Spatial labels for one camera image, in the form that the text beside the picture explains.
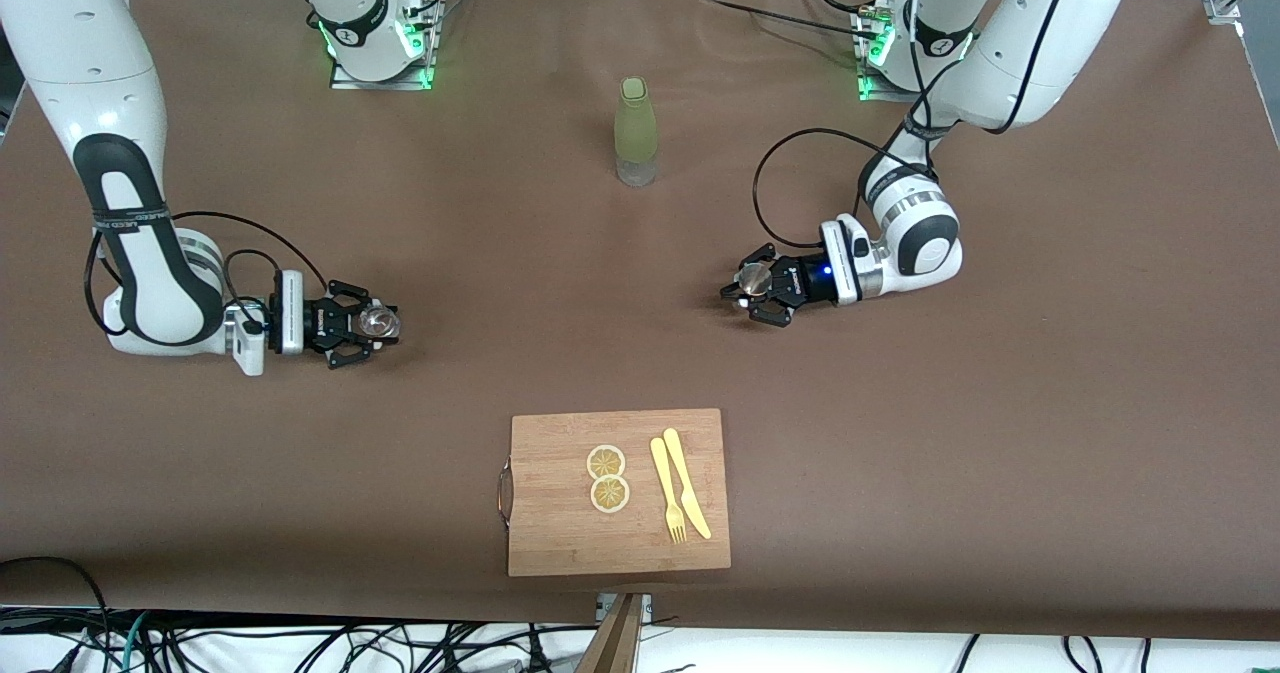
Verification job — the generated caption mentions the steel conical jigger cup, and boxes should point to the steel conical jigger cup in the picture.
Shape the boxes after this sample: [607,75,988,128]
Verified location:
[720,261,773,309]

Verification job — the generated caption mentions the green sleeved glass bottle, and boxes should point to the green sleeved glass bottle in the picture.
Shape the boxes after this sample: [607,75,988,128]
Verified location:
[614,76,659,188]

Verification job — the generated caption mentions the yellow plastic knife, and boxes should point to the yellow plastic knife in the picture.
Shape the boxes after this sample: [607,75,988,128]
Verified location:
[663,428,713,541]

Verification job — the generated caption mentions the brown table cover sheet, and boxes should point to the brown table cover sheet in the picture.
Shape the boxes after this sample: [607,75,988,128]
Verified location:
[0,0,1280,642]

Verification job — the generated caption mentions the yellow plastic fork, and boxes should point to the yellow plastic fork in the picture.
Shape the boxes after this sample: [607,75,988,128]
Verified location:
[650,437,689,545]

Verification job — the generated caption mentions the wooden cutting board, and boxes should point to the wooden cutting board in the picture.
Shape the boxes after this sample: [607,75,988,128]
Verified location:
[508,408,732,578]

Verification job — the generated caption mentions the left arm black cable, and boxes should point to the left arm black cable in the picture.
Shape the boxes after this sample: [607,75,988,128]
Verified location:
[752,0,1086,251]

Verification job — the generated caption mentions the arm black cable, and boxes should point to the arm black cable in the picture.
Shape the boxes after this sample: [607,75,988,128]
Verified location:
[85,211,331,339]
[752,0,1086,251]

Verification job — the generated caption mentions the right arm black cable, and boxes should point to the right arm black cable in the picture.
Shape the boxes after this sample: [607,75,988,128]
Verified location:
[85,211,331,339]

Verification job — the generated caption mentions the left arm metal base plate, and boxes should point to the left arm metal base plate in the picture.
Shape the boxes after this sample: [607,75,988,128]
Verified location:
[855,8,933,104]

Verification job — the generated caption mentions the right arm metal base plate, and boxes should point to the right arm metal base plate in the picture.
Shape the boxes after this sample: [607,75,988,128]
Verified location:
[328,0,446,92]

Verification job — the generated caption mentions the black base cable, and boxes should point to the black base cable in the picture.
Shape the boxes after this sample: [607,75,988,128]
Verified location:
[690,0,881,39]

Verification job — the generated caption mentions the tangled black floor cables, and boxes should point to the tangled black floor cables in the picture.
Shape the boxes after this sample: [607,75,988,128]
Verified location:
[0,608,601,673]

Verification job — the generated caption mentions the silver metal bracket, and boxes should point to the silver metal bracket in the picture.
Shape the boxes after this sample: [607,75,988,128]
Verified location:
[596,593,654,626]

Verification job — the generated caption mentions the green floor cable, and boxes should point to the green floor cable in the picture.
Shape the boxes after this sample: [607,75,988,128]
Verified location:
[118,611,153,673]

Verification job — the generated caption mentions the thick black floor cable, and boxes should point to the thick black floor cable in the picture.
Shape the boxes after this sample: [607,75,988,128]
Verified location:
[0,556,113,673]

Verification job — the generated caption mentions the wooden post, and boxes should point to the wooden post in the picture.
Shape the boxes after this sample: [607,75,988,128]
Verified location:
[578,593,646,673]

